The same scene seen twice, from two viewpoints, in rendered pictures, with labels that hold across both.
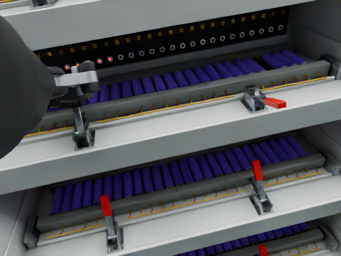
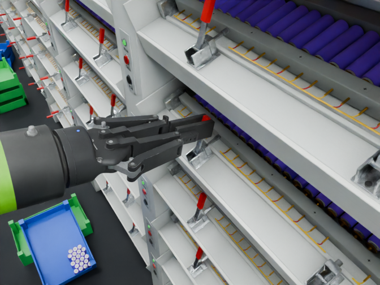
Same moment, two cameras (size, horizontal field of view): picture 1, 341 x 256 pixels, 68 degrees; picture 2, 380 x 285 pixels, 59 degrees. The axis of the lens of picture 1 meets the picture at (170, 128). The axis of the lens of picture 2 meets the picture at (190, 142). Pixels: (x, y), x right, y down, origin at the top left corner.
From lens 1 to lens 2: 0.40 m
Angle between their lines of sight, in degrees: 57
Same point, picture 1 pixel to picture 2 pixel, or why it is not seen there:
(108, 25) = (225, 111)
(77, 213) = not seen: hidden behind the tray
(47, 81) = (94, 172)
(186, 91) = (291, 199)
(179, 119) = (260, 212)
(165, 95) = (273, 182)
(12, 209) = not seen: hidden behind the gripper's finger
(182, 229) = (229, 270)
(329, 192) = not seen: outside the picture
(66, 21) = (201, 87)
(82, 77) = (124, 171)
